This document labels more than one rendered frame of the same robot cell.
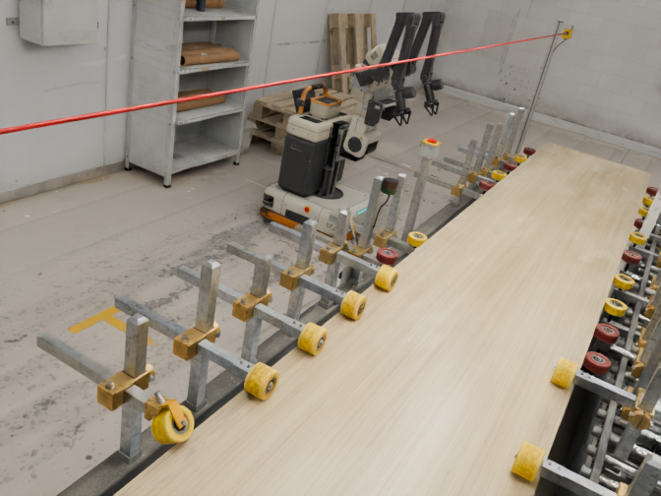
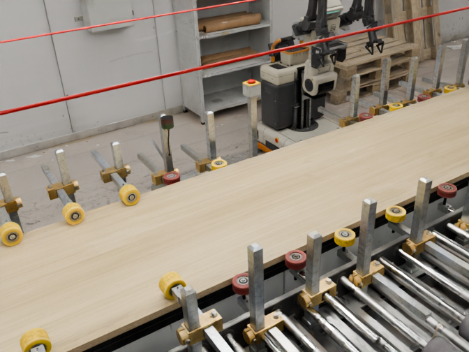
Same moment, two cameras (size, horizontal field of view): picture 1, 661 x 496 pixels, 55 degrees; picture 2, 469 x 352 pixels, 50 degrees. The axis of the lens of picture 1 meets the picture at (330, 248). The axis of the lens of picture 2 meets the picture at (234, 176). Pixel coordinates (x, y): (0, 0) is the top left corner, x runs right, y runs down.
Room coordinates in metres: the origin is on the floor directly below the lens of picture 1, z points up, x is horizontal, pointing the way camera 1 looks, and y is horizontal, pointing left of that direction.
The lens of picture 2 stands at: (0.66, -1.69, 2.09)
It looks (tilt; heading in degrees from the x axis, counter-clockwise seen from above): 29 degrees down; 35
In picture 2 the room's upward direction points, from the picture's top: 3 degrees counter-clockwise
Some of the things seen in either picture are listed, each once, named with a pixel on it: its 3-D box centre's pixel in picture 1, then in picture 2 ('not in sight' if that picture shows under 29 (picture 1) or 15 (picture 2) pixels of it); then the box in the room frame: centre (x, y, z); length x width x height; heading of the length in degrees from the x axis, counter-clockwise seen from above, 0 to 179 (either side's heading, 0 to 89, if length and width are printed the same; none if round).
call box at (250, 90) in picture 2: (429, 150); (251, 89); (2.77, -0.34, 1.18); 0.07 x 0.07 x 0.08; 65
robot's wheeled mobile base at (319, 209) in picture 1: (321, 206); (301, 137); (4.32, 0.13, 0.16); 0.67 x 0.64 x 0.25; 65
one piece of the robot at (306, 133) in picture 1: (321, 147); (296, 88); (4.36, 0.21, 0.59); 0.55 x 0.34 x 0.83; 155
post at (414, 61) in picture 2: (489, 159); (410, 93); (3.90, -0.86, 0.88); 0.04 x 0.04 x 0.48; 65
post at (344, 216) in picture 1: (332, 268); (122, 186); (2.08, -0.03, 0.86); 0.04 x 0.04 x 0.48; 65
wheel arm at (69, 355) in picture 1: (93, 371); not in sight; (1.18, 0.49, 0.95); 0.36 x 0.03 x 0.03; 65
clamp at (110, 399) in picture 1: (127, 384); not in sight; (1.15, 0.40, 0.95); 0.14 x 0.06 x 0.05; 155
